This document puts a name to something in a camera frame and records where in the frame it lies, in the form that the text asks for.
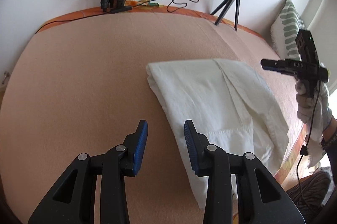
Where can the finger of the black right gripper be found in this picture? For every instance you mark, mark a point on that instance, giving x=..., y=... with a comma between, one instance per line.
x=278, y=69
x=273, y=63

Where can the striped grey trousers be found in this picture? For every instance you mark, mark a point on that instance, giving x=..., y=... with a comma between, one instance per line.
x=309, y=200

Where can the green striped pillow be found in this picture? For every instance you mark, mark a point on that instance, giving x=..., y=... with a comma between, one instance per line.
x=284, y=31

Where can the right forearm black sleeve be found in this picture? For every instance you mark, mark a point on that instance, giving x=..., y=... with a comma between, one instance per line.
x=329, y=140

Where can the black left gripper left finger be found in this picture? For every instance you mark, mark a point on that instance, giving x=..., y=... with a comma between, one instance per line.
x=71, y=199

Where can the white shirt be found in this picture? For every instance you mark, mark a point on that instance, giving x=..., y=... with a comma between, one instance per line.
x=228, y=102

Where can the grey gloved right hand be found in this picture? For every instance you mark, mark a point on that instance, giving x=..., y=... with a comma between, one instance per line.
x=316, y=114

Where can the black ring light tripod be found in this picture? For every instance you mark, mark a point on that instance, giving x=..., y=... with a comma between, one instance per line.
x=224, y=7

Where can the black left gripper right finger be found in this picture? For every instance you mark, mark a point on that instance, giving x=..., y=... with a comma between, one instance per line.
x=261, y=199

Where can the metal door stopper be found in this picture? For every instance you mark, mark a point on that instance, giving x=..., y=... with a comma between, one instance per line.
x=6, y=76

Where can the orange patterned mattress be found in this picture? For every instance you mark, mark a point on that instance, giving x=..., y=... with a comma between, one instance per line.
x=184, y=12

